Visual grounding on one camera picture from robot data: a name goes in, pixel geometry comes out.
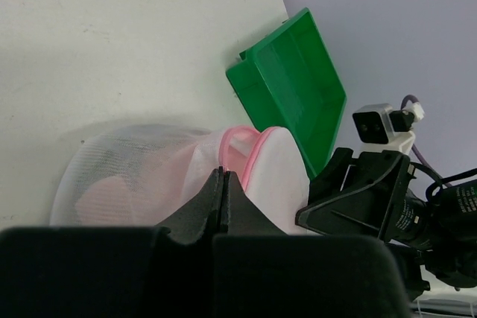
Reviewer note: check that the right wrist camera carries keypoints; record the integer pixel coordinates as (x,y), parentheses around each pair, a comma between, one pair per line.
(381,127)

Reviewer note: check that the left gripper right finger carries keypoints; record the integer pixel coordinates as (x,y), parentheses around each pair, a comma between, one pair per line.
(239,215)

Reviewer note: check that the green plastic tray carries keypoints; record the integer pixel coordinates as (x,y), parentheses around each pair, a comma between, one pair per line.
(287,79)

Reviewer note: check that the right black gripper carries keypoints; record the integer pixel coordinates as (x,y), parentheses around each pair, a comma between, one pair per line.
(366,195)

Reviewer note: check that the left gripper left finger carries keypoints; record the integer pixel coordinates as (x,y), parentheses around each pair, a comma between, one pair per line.
(199,218)

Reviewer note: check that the white mesh laundry bag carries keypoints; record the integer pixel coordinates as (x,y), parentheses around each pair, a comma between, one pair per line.
(268,164)

